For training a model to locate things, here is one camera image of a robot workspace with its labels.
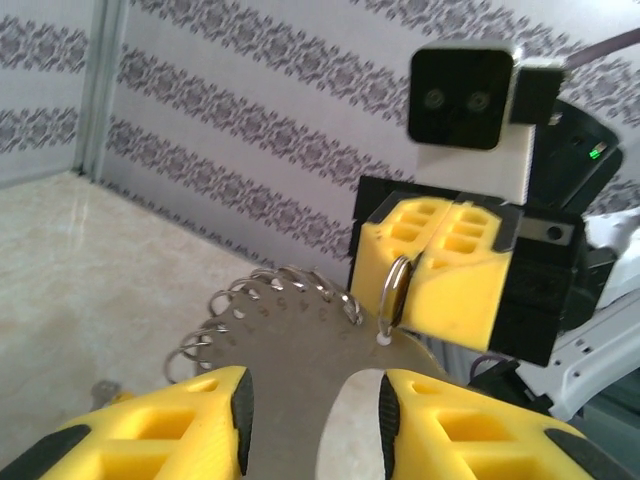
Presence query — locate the aluminium frame post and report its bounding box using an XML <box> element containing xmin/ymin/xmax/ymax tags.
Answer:
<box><xmin>73</xmin><ymin>0</ymin><xmax>132</xmax><ymax>182</ymax></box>

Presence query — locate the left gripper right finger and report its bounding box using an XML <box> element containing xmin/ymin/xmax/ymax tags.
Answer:
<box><xmin>377</xmin><ymin>367</ymin><xmax>640</xmax><ymax>480</ymax></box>

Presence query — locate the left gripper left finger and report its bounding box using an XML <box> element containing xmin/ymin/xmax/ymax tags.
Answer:
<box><xmin>0</xmin><ymin>364</ymin><xmax>255</xmax><ymax>480</ymax></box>

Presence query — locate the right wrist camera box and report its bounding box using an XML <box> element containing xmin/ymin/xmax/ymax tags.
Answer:
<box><xmin>404</xmin><ymin>39</ymin><xmax>574</xmax><ymax>207</ymax></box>

